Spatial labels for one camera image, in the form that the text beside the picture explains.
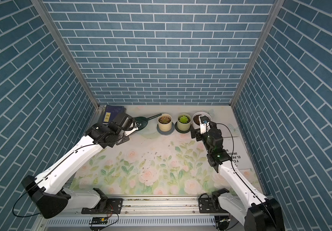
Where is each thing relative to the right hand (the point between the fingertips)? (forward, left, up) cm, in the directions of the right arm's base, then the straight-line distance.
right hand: (202, 123), depth 79 cm
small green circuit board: (-46, +51, -27) cm, 74 cm away
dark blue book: (+17, +64, -16) cm, 69 cm away
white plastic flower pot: (+14, +1, -14) cm, 20 cm away
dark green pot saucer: (+10, +11, -24) cm, 28 cm away
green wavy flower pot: (+11, +10, -19) cm, 24 cm away
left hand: (-9, +42, +2) cm, 43 cm away
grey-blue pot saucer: (+7, +22, -22) cm, 32 cm away
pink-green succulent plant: (+14, +23, -16) cm, 31 cm away
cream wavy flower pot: (+10, +23, -19) cm, 31 cm away
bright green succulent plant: (+15, +10, -15) cm, 24 cm away
